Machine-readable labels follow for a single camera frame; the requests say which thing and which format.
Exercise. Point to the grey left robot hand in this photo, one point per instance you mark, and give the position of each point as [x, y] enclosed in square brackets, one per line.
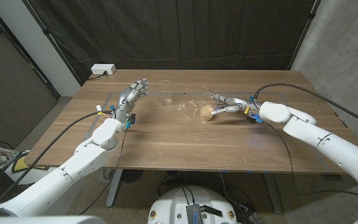
[127, 98]

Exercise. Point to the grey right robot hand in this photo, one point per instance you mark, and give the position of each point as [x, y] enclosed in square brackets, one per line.
[239, 104]

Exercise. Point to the clear plastic cup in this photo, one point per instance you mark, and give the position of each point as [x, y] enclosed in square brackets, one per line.
[166, 99]
[205, 102]

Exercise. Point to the brown sugar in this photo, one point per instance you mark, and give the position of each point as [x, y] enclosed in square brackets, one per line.
[206, 113]

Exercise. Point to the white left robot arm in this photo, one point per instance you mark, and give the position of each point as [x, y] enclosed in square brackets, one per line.
[57, 177]

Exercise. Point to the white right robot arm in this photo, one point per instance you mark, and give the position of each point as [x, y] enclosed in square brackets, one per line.
[322, 137]

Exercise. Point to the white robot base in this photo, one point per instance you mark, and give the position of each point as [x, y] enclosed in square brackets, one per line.
[172, 205]

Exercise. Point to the white power strip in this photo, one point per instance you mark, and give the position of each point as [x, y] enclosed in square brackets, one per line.
[102, 69]

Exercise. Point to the black backdrop curtain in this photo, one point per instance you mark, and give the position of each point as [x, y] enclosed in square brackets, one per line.
[135, 31]

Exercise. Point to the black backdrop pole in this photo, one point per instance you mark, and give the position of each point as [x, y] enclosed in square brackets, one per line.
[44, 31]
[303, 37]

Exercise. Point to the grey table leg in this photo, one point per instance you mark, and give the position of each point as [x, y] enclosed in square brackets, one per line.
[272, 193]
[114, 189]

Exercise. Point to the black bar on base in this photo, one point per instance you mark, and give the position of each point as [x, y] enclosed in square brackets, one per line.
[212, 211]

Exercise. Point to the dark door panel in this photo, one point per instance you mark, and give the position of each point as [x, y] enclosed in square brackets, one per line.
[11, 93]

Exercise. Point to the grey electronics box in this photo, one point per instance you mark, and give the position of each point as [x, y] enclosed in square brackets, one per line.
[194, 214]

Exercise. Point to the yellow black object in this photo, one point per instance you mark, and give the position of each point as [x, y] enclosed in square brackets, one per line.
[22, 165]

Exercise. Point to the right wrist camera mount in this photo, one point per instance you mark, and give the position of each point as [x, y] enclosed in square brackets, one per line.
[255, 119]

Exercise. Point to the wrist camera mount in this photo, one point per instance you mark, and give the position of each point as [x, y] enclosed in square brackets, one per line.
[130, 120]
[255, 119]

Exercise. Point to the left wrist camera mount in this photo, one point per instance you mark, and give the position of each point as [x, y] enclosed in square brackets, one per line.
[130, 120]

